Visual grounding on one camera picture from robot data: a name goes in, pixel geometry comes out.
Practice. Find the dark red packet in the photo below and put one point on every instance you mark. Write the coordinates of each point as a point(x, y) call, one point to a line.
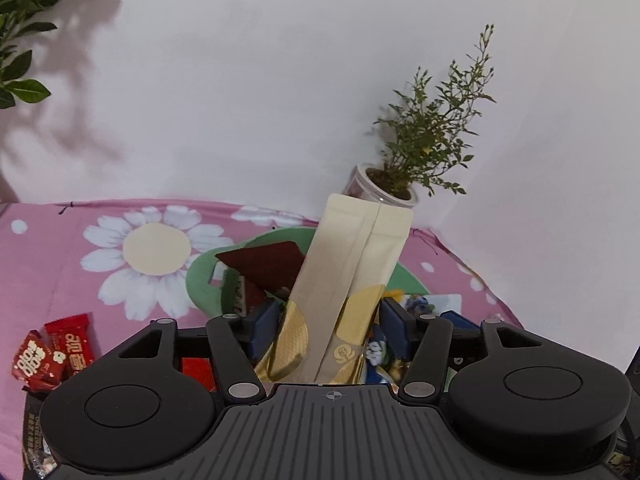
point(272, 268)

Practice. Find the green plastic bowl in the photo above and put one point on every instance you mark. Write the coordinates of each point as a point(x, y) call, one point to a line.
point(215, 300)

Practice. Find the small plant in white pot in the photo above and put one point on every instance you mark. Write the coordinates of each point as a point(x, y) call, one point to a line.
point(426, 132)

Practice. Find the red foil candy packet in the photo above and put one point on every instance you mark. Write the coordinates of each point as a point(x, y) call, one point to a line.
point(71, 336)

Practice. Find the leafy plant in glass vase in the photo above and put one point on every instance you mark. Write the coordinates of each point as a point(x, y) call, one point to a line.
point(19, 19)

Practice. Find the yellow corn snack bag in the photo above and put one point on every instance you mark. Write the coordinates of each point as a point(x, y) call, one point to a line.
point(381, 366)

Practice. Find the black cheese cracker packet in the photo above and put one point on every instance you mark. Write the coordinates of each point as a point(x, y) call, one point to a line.
point(38, 461)

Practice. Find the beige gold pouch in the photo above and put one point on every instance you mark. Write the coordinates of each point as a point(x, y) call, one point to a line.
point(350, 260)

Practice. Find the red brown chocolate bar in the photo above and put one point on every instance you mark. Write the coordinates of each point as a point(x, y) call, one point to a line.
point(39, 367)

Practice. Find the pink floral tablecloth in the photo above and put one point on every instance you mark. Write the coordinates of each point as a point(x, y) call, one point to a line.
point(66, 259)

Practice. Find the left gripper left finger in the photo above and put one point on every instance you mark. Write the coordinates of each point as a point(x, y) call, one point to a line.
point(238, 343)

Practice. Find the red wrapped wafer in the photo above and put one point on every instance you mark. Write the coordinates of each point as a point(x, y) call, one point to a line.
point(200, 370)

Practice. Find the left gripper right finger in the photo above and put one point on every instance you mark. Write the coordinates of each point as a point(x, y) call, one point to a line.
point(424, 342)

